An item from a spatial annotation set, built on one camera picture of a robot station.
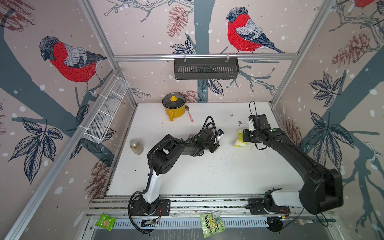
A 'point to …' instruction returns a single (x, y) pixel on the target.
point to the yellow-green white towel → (240, 142)
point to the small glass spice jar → (136, 146)
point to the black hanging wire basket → (206, 68)
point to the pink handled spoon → (187, 108)
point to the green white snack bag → (211, 223)
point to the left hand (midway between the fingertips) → (220, 139)
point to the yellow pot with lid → (174, 103)
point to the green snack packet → (106, 221)
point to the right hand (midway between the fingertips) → (244, 133)
